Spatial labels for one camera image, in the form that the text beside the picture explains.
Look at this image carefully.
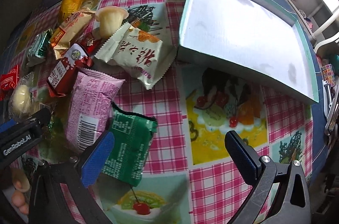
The cream peach pastry packet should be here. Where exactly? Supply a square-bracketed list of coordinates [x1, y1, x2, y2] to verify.
[95, 22, 177, 90]

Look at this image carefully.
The yellow transparent snack packet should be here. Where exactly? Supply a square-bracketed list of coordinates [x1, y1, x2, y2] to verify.
[57, 0, 84, 24]

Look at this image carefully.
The white clip phone holder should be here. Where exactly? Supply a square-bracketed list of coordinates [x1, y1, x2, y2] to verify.
[323, 76, 338, 136]

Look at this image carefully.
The small red packet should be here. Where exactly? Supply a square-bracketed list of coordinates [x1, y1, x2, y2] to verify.
[0, 65, 19, 101]

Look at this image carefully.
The green snack packet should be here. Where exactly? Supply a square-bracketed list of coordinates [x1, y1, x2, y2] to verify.
[102, 103, 158, 187]

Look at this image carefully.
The orange cream snack packet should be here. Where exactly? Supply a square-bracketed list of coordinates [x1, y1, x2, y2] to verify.
[50, 8, 95, 59]

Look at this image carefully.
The yellow jelly cup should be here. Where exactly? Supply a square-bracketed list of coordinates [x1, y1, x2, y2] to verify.
[95, 6, 129, 39]

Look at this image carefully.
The clear round cake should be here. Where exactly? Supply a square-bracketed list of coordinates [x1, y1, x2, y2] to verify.
[9, 72, 40, 123]

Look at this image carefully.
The green silver small packet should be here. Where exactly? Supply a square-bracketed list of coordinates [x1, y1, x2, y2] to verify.
[26, 28, 53, 68]

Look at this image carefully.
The white shelf rack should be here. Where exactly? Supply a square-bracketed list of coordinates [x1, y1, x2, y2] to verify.
[287, 0, 338, 58]

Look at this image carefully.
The operator hand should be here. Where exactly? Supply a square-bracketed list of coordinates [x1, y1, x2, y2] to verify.
[10, 168, 31, 216]

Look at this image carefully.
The teal shallow box tray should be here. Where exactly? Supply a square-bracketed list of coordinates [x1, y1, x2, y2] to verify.
[178, 0, 319, 105]

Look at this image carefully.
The colourful cube box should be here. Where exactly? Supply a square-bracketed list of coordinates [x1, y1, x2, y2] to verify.
[321, 64, 336, 87]

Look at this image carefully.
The pink snack packet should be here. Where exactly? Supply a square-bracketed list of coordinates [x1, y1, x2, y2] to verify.
[65, 68, 124, 152]

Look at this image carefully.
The pink checkered dessert tablecloth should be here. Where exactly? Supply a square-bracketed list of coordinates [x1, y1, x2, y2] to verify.
[4, 0, 315, 224]

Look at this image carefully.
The red white milk biscuit packet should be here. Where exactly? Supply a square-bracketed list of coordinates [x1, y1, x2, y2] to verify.
[47, 44, 94, 97]

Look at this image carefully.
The dark red candy packet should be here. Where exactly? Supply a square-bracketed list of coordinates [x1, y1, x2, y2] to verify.
[79, 32, 102, 55]

